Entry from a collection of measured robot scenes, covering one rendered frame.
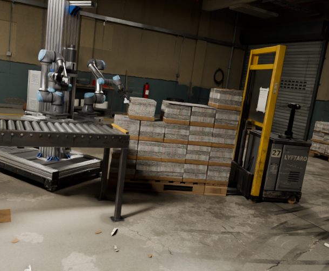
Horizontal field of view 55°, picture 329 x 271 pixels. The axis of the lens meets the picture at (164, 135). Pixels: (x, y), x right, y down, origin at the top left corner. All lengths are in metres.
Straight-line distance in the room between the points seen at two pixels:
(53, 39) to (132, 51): 6.87
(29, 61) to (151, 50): 3.75
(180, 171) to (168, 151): 0.29
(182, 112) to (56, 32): 1.66
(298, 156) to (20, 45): 7.94
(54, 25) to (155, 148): 1.78
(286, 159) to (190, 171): 1.16
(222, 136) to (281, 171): 0.84
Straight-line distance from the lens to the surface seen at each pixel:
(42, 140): 2.65
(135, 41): 10.68
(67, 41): 3.87
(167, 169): 3.78
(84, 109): 3.94
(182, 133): 3.72
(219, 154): 3.90
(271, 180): 4.09
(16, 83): 9.94
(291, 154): 4.11
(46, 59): 3.53
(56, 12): 3.92
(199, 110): 3.72
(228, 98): 3.82
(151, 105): 3.62
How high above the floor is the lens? 1.31
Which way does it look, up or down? 10 degrees down
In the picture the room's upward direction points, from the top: 7 degrees clockwise
